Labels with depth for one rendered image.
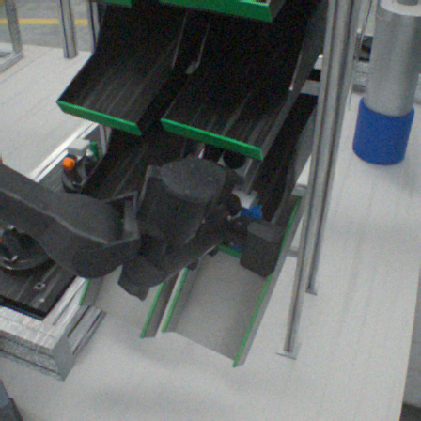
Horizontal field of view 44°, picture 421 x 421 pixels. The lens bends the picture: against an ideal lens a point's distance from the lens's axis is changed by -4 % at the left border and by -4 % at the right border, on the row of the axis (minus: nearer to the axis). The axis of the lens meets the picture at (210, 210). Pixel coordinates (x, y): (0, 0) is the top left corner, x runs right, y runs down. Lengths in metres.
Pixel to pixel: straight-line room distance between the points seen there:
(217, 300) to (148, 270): 0.32
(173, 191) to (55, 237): 0.12
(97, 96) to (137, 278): 0.27
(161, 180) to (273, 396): 0.56
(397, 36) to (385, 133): 0.27
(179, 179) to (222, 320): 0.39
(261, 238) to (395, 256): 0.70
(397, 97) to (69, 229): 1.08
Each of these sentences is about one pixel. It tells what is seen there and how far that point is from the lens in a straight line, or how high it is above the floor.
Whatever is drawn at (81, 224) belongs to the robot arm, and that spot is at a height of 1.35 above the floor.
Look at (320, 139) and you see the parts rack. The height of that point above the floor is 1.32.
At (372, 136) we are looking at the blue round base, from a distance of 1.50.
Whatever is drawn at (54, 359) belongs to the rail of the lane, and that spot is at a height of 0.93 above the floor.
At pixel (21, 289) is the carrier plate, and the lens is 1.02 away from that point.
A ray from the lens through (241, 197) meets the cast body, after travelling 0.68.
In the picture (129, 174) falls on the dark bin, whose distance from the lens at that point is 0.81.
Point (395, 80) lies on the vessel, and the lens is 1.43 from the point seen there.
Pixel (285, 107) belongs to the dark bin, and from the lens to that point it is 0.63.
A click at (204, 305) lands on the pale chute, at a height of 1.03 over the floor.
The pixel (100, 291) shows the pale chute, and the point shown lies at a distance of 0.93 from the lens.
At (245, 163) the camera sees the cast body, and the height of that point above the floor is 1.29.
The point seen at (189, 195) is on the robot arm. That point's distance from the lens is 0.49.
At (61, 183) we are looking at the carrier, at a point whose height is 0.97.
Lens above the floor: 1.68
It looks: 39 degrees down
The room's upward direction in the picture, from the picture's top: straight up
